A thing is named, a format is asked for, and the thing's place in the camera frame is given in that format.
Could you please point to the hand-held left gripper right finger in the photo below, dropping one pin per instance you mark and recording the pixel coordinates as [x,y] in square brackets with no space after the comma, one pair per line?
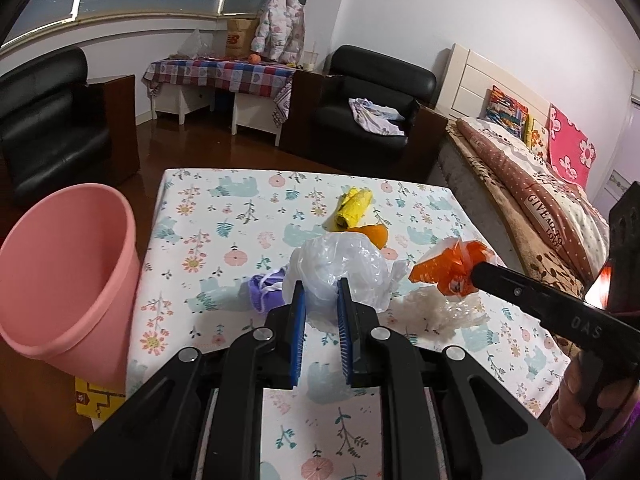
[345,335]

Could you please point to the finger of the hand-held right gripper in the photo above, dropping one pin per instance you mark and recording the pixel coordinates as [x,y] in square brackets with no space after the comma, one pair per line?
[500,282]

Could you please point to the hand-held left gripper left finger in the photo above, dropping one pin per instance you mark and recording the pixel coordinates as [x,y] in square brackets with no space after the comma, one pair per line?
[297,340]

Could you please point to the orange plastic wrapper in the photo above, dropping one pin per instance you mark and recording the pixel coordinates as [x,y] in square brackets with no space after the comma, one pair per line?
[440,270]

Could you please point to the white plastic bag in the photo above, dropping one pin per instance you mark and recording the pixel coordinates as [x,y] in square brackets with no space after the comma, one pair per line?
[345,260]

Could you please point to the pink plastic bucket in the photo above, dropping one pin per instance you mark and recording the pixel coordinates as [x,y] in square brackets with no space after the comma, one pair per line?
[65,270]

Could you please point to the person's right hand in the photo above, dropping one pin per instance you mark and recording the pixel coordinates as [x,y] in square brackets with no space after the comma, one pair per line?
[567,410]

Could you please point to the clear plastic wrapper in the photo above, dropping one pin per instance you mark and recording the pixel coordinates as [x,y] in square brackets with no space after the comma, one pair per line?
[445,312]

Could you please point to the orange plastic piece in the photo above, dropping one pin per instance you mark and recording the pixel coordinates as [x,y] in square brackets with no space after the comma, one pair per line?
[375,234]

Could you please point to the yellow plastic wrapper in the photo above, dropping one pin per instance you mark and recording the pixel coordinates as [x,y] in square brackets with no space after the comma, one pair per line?
[355,205]

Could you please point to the yellow floral pillow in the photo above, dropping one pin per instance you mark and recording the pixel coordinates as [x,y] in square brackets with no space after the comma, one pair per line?
[537,137]

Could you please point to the pink floral pillow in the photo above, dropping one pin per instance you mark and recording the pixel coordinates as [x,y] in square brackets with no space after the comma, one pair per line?
[570,145]

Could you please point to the colourful striped pillow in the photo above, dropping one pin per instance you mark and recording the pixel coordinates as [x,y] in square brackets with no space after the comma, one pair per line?
[505,110]

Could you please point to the white bed headboard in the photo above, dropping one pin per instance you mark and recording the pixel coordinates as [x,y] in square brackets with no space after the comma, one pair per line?
[470,85]

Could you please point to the light crumpled garment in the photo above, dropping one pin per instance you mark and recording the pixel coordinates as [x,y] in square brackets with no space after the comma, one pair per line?
[372,115]

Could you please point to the black leather armchair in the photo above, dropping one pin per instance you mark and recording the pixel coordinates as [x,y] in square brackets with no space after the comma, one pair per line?
[45,130]
[370,110]

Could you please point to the white desk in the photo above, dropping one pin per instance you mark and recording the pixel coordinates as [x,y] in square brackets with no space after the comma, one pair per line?
[255,115]

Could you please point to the clear plastic cup with straw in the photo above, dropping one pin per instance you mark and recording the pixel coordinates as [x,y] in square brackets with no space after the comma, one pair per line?
[311,62]

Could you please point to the checkered cloth side table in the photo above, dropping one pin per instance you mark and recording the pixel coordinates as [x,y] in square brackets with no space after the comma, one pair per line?
[215,72]

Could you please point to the orange fruit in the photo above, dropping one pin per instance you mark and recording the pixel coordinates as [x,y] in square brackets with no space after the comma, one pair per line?
[254,58]

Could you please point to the brown paper bag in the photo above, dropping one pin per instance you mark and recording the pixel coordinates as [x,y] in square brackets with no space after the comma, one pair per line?
[240,37]

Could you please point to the clear plastic bag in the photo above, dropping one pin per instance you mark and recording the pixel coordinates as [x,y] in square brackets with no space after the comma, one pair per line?
[192,45]

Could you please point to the floral puffer jacket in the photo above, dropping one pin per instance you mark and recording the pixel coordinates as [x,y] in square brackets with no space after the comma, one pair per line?
[280,25]

